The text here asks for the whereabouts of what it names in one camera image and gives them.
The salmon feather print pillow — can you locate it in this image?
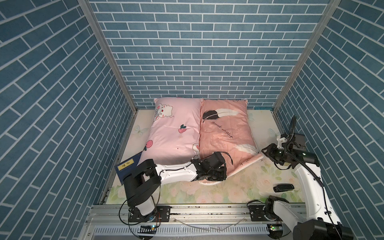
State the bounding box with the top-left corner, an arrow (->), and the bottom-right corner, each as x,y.
199,99 -> 264,178

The light pink cartoon pillow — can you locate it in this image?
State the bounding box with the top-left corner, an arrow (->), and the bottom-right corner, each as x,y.
139,97 -> 203,165

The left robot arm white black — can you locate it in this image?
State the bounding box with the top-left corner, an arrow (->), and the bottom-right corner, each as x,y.
121,152 -> 227,222

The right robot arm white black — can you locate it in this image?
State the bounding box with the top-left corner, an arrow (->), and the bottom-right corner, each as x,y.
247,130 -> 354,240

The black remote control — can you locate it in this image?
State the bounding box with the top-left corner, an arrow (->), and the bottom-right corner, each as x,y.
273,184 -> 295,193

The dark blue book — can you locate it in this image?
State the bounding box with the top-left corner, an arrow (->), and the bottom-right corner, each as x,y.
115,152 -> 142,185

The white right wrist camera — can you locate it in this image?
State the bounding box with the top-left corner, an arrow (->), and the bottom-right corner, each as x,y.
277,134 -> 288,150

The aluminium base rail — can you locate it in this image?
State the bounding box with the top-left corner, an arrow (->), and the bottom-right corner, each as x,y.
77,203 -> 337,240

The right aluminium corner post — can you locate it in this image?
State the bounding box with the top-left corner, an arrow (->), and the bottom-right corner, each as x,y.
273,0 -> 341,115

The aluminium corner post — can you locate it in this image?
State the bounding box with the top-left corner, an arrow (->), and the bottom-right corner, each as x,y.
77,0 -> 138,112
273,0 -> 341,115

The left aluminium corner post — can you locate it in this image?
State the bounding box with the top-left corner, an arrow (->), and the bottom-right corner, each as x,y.
77,0 -> 138,112

